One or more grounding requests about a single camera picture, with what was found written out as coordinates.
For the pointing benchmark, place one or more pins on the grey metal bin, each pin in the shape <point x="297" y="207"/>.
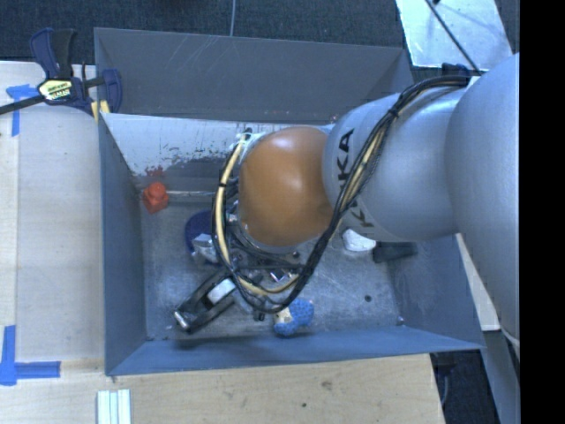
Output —
<point x="247" y="73"/>

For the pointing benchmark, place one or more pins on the white small object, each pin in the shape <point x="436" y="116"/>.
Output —
<point x="356" y="241"/>

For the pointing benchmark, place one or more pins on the red toy block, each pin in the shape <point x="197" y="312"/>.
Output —
<point x="155" y="198"/>

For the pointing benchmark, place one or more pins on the black flat object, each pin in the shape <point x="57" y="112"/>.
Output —
<point x="393" y="251"/>

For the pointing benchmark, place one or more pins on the pale wood flat board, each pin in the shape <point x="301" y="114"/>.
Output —
<point x="59" y="236"/>

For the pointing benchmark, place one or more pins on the blue textured sponge toy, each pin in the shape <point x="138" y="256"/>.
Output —
<point x="296" y="318"/>

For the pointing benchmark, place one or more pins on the shiny silver packet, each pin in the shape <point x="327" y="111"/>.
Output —
<point x="205" y="247"/>

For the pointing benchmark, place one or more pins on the dark blue round cup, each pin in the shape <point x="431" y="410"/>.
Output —
<point x="198" y="227"/>

